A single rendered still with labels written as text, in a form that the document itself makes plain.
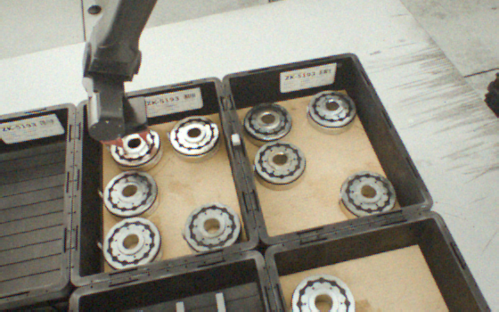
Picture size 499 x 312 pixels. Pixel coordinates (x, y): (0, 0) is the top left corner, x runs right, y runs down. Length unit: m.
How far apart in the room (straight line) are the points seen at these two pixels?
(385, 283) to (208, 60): 0.82
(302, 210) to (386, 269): 0.18
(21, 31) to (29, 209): 2.05
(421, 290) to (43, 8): 2.70
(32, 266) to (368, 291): 0.60
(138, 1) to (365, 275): 0.57
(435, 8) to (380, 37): 1.44
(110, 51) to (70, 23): 2.18
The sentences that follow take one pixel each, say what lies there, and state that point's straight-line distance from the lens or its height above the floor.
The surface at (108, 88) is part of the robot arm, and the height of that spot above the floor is 1.08.
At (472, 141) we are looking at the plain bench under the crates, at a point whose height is 0.70.
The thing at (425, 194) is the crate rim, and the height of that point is 0.93.
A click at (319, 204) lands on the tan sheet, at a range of 0.88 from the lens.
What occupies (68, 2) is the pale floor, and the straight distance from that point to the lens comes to 3.06.
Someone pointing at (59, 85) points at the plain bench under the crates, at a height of 0.70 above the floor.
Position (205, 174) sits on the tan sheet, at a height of 0.83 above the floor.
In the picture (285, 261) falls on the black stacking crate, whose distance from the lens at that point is 0.76.
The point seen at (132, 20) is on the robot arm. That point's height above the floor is 1.23.
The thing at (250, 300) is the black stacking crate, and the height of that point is 0.83.
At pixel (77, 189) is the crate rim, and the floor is 0.92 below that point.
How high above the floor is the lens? 1.59
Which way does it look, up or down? 53 degrees down
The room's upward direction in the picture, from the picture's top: 3 degrees counter-clockwise
